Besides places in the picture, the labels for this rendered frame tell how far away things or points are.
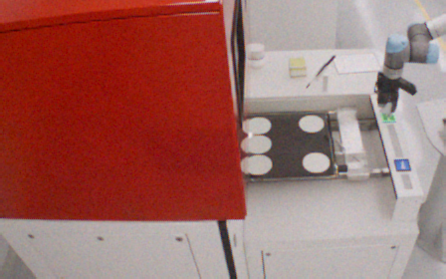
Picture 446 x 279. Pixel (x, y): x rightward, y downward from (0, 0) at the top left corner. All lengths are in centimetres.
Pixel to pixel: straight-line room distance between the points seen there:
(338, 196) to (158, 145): 91
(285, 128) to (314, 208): 37
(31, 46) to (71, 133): 22
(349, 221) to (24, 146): 110
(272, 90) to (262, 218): 58
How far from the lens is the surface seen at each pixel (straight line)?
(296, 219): 164
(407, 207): 162
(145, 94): 88
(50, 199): 122
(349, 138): 184
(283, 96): 190
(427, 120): 209
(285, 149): 175
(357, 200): 170
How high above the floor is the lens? 215
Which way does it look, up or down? 43 degrees down
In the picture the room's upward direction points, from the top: 2 degrees counter-clockwise
